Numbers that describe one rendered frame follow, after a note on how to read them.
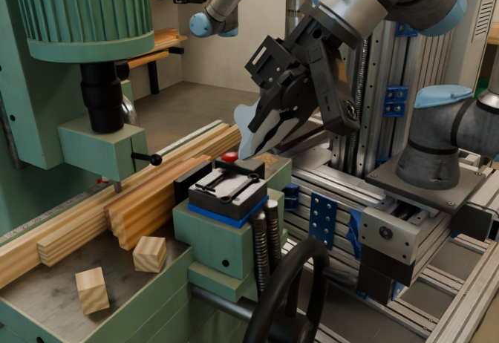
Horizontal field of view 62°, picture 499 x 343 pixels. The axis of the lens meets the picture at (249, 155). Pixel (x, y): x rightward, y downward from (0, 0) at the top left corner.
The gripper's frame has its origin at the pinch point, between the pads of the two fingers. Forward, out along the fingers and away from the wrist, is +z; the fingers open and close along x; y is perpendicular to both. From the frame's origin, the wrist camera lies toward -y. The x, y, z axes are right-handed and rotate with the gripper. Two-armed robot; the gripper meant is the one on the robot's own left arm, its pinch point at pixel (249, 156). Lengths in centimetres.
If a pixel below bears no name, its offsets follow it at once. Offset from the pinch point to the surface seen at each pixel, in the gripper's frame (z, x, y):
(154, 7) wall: 67, -188, 338
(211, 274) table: 20.9, -6.9, -3.8
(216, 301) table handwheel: 24.6, -9.5, -6.4
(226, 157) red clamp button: 6.9, -7.7, 8.9
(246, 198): 7.0, -5.5, -0.6
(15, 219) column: 41.7, 9.2, 25.9
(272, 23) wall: 9, -253, 259
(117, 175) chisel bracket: 18.0, 5.1, 13.9
